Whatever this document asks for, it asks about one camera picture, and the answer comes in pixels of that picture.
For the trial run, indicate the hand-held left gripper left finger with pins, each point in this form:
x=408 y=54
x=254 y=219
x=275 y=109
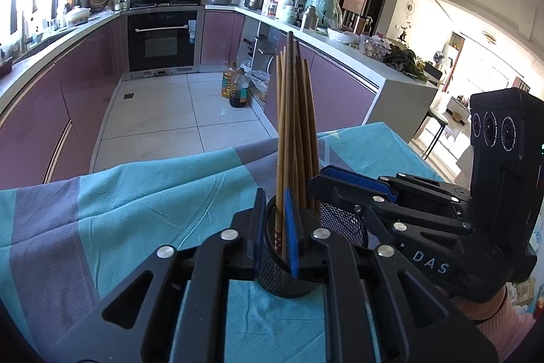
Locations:
x=260 y=239

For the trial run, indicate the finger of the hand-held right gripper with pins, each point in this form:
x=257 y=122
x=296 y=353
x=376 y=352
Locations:
x=361 y=184
x=340 y=193

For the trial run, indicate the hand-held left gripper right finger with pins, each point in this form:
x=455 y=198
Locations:
x=291 y=235

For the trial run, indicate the black mesh utensil holder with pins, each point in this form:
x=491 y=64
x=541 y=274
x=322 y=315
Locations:
x=272 y=261

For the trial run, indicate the bunch of bamboo chopsticks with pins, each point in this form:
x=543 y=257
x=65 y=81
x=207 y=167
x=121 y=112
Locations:
x=291 y=133

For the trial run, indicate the mauve base cabinet run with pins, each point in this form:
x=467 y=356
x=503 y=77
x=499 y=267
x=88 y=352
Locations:
x=63 y=91
x=340 y=86

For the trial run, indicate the dark dining chair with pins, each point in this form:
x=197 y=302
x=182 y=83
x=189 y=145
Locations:
x=437 y=116

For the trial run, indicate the leafy green vegetables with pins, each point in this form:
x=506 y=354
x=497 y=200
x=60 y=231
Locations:
x=403 y=59

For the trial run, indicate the teal and purple tablecloth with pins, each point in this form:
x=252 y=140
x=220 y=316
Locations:
x=127 y=218

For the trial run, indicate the clear plastic food container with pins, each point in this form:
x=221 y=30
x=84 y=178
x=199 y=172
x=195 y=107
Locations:
x=375 y=48

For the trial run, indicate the white plastic bag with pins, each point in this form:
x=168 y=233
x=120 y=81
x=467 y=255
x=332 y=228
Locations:
x=259 y=80

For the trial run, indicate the dark oil bottle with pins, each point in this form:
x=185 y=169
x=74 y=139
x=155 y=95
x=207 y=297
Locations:
x=239 y=93

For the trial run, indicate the white bowl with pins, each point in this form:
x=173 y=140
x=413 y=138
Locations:
x=342 y=36

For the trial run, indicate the yellow oil bottle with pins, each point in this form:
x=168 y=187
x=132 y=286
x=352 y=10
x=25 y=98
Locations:
x=226 y=84

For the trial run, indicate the steel thermos bottle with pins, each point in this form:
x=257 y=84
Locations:
x=310 y=18

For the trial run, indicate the green air fryer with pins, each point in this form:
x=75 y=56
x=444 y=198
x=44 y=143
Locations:
x=323 y=8

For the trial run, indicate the black built-in oven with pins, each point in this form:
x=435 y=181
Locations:
x=163 y=44

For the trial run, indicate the white casserole dish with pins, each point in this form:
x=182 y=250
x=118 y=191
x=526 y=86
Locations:
x=78 y=16

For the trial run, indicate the woven basket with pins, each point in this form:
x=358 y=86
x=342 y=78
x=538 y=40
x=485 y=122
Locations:
x=98 y=0

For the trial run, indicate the dark red bowl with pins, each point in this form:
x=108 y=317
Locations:
x=5 y=67

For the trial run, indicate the wall clock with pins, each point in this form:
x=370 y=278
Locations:
x=410 y=5

